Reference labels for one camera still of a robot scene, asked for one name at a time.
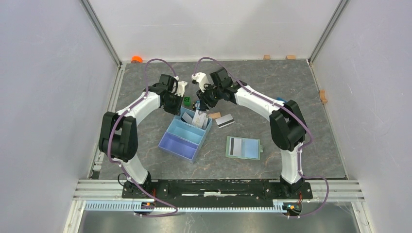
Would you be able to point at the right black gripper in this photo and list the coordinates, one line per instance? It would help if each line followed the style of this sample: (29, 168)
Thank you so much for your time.
(203, 96)

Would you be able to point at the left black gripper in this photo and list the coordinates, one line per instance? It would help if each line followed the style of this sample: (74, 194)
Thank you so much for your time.
(177, 110)

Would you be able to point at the silver magnetic stripe card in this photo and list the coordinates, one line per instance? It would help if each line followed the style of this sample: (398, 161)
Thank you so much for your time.
(224, 120)

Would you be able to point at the blue three-compartment organizer tray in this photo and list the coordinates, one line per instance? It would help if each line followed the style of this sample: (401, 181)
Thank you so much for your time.
(182, 139)

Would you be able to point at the green card holder wallet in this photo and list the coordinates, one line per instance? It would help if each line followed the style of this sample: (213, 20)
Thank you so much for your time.
(251, 148)

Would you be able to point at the stack of credit cards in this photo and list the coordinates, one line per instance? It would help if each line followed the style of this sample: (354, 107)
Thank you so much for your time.
(197, 119)

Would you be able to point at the thin card edge-on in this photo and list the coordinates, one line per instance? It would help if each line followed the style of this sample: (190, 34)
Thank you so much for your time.
(235, 147)

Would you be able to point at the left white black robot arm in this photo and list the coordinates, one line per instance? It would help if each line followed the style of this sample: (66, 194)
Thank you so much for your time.
(118, 137)

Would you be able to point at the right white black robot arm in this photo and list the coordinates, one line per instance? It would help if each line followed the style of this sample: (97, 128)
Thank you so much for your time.
(287, 124)

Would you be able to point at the green toy cube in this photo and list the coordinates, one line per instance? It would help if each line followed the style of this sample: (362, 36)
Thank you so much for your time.
(187, 101)

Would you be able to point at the small wooden block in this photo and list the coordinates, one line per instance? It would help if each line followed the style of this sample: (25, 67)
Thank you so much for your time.
(215, 115)

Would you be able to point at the black blue owl toy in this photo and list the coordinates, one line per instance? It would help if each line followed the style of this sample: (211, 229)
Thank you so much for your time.
(199, 105)

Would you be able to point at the orange round cap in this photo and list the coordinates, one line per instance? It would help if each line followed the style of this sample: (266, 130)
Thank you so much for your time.
(136, 59)

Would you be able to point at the blue toy brick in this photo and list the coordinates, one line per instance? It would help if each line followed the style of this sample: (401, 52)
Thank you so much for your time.
(280, 100)

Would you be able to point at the curved wooden piece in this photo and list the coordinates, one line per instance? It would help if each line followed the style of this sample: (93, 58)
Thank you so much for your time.
(322, 96)

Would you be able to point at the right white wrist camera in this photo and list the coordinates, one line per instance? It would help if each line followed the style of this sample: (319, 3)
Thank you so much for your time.
(200, 79)

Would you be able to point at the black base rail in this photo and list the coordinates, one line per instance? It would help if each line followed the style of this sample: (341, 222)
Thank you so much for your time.
(216, 192)

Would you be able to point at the aluminium frame rail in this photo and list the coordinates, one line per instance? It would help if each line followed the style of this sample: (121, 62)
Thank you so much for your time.
(143, 207)

